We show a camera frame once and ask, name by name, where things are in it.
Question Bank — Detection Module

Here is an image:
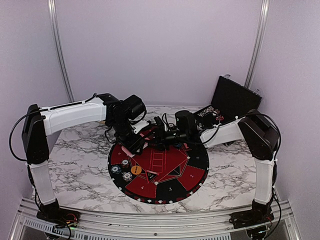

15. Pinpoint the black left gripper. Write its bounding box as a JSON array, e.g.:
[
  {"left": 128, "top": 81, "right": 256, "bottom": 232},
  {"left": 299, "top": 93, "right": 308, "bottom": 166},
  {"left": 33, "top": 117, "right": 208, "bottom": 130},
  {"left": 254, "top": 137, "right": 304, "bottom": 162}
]
[{"left": 110, "top": 117, "right": 146, "bottom": 156}]

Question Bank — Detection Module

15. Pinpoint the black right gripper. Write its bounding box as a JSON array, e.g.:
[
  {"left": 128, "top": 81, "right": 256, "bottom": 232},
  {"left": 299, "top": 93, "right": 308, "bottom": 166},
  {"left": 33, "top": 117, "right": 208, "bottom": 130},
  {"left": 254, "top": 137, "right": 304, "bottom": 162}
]
[{"left": 143, "top": 126, "right": 188, "bottom": 152}]

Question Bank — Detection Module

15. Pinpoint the red playing card deck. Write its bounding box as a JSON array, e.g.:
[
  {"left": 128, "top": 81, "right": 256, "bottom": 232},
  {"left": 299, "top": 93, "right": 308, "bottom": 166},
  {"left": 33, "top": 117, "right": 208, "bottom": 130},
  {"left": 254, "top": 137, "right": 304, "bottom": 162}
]
[{"left": 121, "top": 146, "right": 135, "bottom": 158}]

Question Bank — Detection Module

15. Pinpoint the small orange black chip pile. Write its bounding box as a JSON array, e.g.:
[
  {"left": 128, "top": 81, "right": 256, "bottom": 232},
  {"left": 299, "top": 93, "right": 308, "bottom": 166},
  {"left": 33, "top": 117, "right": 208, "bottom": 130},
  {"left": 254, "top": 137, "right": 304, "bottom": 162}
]
[{"left": 121, "top": 159, "right": 130, "bottom": 168}]

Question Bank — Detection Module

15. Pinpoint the black triangular button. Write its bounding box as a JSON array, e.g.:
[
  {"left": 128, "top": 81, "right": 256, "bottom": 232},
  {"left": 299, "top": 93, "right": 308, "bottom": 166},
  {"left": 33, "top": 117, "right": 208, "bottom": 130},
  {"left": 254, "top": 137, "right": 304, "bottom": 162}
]
[{"left": 145, "top": 170, "right": 159, "bottom": 183}]

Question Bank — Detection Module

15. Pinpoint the orange round blind button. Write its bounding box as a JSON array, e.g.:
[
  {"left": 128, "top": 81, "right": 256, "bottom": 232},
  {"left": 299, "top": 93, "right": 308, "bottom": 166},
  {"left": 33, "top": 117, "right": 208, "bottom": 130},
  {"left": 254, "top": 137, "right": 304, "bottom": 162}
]
[{"left": 130, "top": 165, "right": 142, "bottom": 175}]

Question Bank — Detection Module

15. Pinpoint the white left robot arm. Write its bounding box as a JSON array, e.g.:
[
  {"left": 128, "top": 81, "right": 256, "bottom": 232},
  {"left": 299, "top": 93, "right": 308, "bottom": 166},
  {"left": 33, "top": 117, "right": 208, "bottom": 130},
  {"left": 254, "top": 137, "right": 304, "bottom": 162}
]
[{"left": 11, "top": 93, "right": 147, "bottom": 223}]

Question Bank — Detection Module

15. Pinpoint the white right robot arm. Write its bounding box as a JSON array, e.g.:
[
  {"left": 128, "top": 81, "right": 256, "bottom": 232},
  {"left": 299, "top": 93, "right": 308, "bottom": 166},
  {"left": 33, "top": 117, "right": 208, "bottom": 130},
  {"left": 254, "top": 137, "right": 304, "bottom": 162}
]
[{"left": 148, "top": 109, "right": 281, "bottom": 224}]

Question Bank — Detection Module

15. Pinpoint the round red black poker mat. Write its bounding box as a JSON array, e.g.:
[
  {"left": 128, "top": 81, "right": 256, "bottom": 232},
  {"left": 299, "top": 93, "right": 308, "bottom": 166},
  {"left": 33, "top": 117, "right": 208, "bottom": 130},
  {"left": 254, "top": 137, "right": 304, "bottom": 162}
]
[{"left": 107, "top": 143, "right": 209, "bottom": 205}]

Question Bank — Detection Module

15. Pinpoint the black poker chip case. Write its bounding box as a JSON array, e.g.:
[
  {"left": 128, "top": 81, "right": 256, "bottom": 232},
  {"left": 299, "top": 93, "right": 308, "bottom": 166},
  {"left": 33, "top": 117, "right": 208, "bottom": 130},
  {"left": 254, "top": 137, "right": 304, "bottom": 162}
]
[{"left": 194, "top": 76, "right": 262, "bottom": 128}]

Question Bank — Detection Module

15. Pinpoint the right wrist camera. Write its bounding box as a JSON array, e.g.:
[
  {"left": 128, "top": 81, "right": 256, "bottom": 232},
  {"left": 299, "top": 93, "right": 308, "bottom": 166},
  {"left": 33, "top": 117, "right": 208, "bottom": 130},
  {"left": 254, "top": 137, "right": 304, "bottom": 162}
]
[{"left": 153, "top": 116, "right": 168, "bottom": 132}]

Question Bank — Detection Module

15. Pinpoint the aluminium front rail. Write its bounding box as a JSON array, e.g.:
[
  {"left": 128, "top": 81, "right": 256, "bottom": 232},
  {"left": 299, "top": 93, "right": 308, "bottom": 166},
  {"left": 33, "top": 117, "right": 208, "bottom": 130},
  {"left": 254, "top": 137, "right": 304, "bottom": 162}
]
[{"left": 9, "top": 197, "right": 301, "bottom": 240}]

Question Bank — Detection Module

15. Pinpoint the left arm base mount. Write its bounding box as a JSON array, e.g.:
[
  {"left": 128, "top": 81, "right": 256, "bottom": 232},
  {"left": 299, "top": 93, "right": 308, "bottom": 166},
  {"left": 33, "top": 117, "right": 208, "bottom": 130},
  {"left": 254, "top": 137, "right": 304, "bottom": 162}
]
[{"left": 36, "top": 199, "right": 80, "bottom": 227}]

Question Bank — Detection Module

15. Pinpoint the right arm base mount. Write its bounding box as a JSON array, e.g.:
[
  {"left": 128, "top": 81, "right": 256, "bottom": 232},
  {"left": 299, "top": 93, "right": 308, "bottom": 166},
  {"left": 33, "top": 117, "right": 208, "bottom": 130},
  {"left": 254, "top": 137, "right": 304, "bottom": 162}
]
[{"left": 229, "top": 198, "right": 275, "bottom": 229}]

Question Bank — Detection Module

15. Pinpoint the left aluminium wall post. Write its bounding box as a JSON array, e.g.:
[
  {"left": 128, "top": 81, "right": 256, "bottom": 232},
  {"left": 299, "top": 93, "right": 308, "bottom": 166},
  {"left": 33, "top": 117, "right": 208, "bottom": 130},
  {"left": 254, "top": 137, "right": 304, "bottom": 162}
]
[{"left": 47, "top": 0, "right": 75, "bottom": 103}]

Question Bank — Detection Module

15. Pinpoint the aluminium wall post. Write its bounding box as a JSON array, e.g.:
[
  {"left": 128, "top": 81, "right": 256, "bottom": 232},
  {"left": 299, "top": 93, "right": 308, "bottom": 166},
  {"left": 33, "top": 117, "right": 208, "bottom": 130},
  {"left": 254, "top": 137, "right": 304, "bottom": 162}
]
[
  {"left": 244, "top": 0, "right": 270, "bottom": 89},
  {"left": 47, "top": 0, "right": 75, "bottom": 103}
]

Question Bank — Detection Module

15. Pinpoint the right aluminium wall post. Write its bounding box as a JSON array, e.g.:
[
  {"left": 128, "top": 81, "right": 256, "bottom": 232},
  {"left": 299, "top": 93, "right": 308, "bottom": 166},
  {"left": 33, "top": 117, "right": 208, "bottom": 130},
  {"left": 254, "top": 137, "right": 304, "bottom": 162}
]
[{"left": 244, "top": 0, "right": 270, "bottom": 89}]

